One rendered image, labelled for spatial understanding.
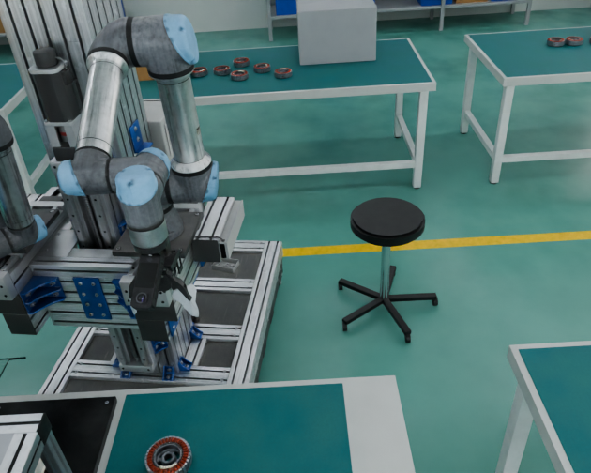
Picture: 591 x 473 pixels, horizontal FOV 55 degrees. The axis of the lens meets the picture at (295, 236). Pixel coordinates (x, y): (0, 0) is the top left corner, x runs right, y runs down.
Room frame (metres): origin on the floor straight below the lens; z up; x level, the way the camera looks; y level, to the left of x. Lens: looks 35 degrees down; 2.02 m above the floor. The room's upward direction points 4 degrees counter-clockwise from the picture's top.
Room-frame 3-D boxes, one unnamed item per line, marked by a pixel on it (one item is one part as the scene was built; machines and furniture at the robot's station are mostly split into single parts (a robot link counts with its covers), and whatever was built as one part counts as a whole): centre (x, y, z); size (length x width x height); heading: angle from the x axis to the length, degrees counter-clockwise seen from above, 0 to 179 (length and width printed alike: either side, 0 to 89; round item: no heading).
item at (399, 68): (3.73, 0.19, 0.38); 2.20 x 0.90 x 0.75; 89
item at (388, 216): (2.16, -0.45, 0.28); 0.54 x 0.49 x 0.56; 179
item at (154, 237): (0.96, 0.30, 1.37); 0.08 x 0.08 x 0.05
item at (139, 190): (0.96, 0.30, 1.45); 0.09 x 0.08 x 0.11; 179
